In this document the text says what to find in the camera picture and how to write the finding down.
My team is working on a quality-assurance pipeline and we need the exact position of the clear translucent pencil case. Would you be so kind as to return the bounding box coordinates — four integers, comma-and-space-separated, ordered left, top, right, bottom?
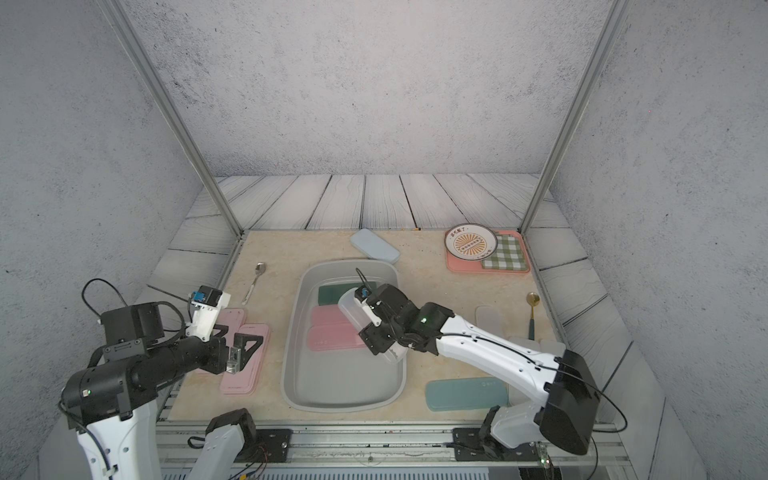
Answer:
338, 289, 408, 364

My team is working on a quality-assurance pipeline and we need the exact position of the pink pencil case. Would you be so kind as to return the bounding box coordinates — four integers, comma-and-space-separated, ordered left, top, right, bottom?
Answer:
307, 324, 365, 352
310, 305, 349, 327
220, 323, 271, 396

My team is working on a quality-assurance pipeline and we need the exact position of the dark green pencil case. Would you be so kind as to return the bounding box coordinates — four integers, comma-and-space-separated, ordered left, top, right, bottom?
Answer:
317, 283, 363, 306

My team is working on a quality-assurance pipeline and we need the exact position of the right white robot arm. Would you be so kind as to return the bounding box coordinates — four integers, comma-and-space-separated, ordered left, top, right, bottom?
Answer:
338, 284, 602, 460

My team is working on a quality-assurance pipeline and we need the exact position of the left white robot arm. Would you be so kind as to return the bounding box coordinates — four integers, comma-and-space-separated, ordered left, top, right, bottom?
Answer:
58, 333, 264, 479

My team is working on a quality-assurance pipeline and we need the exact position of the light blue pencil case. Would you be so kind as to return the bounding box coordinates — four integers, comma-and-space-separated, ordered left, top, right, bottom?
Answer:
350, 229, 400, 264

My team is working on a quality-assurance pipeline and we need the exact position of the grey plastic storage box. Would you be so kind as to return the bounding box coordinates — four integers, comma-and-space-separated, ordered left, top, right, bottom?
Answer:
281, 259, 406, 413

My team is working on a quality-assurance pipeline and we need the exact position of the teal pencil case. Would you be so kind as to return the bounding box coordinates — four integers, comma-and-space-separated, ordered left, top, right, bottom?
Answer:
425, 377, 508, 412

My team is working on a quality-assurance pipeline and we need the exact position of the pink tray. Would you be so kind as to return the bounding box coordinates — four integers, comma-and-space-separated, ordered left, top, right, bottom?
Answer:
445, 230, 530, 274

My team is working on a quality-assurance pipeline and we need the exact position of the silver spoon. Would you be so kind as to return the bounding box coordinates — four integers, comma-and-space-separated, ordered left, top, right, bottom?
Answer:
241, 262, 267, 305

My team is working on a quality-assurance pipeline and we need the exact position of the round patterned plate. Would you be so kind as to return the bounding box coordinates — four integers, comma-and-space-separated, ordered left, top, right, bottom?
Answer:
444, 223, 498, 262

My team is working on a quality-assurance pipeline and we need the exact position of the green checkered cloth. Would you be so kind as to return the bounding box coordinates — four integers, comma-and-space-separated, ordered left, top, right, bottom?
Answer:
481, 234, 529, 272

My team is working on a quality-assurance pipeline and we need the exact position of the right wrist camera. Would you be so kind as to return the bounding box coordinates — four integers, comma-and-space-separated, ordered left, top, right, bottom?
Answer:
352, 286, 382, 331

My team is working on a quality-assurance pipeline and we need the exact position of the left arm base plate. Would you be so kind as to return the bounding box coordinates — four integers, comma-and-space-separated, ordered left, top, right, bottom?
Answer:
235, 429, 293, 464

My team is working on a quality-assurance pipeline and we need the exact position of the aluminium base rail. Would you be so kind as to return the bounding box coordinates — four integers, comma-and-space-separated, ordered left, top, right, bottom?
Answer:
152, 422, 637, 480

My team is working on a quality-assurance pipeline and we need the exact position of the gold spoon dark handle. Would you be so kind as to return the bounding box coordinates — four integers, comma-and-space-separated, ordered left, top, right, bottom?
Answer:
526, 292, 541, 341

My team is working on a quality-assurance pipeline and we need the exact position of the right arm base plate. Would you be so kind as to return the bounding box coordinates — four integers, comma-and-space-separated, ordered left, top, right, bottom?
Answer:
445, 428, 540, 462

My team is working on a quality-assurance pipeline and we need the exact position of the left aluminium frame post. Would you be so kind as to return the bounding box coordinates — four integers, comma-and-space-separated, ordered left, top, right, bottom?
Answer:
97, 0, 244, 240

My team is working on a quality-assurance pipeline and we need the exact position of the aluminium frame post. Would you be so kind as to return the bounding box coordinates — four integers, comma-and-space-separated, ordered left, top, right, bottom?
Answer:
97, 0, 244, 240
518, 0, 631, 236

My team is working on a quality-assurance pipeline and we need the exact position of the right aluminium frame post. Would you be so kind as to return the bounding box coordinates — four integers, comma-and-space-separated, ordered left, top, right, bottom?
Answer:
518, 0, 631, 236

